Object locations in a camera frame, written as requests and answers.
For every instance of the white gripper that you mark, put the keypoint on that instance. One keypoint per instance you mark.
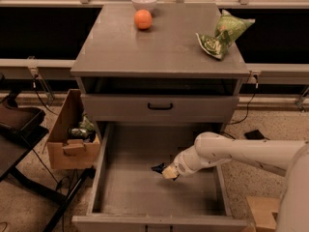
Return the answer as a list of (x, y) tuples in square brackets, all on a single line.
[(181, 165)]

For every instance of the dark blue snack bar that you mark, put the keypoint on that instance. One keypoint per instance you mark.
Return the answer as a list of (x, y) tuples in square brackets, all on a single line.
[(159, 168)]

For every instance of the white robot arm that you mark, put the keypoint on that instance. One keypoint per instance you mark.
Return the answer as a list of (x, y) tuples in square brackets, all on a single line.
[(289, 159)]

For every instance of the open grey drawer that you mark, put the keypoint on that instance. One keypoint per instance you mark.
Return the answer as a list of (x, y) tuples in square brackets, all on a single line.
[(127, 196)]

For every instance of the closed grey drawer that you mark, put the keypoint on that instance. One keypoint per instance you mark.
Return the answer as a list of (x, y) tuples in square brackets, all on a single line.
[(186, 109)]

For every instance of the grey drawer cabinet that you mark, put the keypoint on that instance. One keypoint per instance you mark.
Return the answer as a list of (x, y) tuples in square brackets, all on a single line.
[(165, 60)]

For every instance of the black table stand leg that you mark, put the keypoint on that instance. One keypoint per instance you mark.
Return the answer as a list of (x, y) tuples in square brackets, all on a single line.
[(64, 200)]

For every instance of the black power adapter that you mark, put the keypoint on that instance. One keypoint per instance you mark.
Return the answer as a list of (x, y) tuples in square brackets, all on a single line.
[(254, 135)]

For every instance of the green bag in box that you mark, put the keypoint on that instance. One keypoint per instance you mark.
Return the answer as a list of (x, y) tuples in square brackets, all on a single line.
[(85, 123)]

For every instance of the cardboard box lower right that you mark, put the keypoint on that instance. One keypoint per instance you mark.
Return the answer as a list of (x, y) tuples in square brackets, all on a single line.
[(263, 211)]

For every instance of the metal can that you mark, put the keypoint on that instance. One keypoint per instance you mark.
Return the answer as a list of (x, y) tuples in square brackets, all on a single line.
[(78, 133)]

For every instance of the open cardboard box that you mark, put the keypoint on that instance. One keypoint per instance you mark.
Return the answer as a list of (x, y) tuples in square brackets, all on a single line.
[(64, 151)]

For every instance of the dark brown tray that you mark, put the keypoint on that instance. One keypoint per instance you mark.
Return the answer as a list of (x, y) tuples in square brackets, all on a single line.
[(19, 120)]

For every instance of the orange fruit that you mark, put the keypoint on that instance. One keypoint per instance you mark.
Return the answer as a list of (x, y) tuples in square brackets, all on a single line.
[(143, 19)]

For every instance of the dark side table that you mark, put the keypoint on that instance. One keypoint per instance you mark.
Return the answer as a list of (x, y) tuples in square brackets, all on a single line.
[(12, 153)]

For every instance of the green chip bag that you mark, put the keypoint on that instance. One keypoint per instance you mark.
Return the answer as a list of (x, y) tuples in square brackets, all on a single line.
[(227, 30)]

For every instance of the white bowl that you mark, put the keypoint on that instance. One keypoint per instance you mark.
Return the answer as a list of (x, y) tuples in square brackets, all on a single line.
[(148, 5)]

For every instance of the black drawer handle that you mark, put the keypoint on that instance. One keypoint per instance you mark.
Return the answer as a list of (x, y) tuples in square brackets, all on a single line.
[(152, 106)]

